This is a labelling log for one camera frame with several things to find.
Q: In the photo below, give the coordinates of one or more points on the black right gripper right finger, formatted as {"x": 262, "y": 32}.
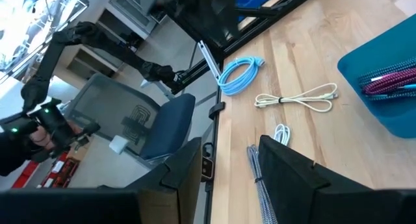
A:
{"x": 292, "y": 191}

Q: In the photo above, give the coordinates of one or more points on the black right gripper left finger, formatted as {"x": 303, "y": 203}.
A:
{"x": 175, "y": 185}

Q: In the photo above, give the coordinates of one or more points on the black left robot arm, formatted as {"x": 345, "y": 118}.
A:
{"x": 201, "y": 16}

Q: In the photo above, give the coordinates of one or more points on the person's forearm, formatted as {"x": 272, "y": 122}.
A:
{"x": 13, "y": 156}

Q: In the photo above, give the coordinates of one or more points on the small black table clamp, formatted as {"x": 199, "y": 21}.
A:
{"x": 207, "y": 167}

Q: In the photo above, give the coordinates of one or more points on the blue mesh office chair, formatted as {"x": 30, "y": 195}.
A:
{"x": 169, "y": 126}

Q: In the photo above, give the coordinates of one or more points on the black edge clamp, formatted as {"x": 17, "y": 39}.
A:
{"x": 216, "y": 109}

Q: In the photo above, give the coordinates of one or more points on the red floor toolbox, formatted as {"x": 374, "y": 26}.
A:
{"x": 61, "y": 172}

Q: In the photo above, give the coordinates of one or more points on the dark teal plastic bin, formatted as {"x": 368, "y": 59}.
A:
{"x": 383, "y": 120}

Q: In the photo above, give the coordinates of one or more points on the silver aluminium bar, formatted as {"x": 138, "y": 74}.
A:
{"x": 209, "y": 60}

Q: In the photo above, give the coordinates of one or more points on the person's hand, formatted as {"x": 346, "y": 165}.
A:
{"x": 40, "y": 138}

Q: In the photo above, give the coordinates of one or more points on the beige wooden shelf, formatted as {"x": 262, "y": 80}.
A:
{"x": 94, "y": 60}

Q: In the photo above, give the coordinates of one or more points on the grey metal cabinet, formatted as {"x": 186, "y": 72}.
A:
{"x": 133, "y": 9}

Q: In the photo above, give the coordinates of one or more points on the black table frame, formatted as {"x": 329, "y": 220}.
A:
{"x": 260, "y": 30}

